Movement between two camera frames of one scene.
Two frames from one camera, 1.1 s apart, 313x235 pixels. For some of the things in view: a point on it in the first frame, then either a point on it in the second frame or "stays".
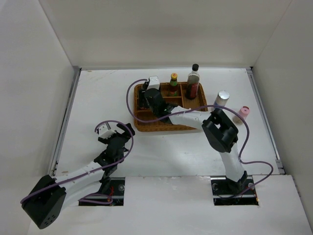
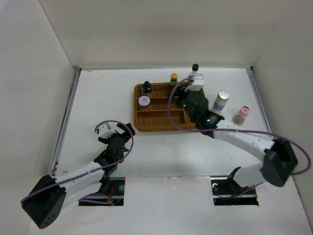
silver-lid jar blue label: [222, 98] stays
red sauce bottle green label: [173, 86] stays
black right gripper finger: [143, 97] to [179, 93]
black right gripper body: [155, 111] to [185, 104]
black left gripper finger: [125, 129] stays
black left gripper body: [107, 140] stays
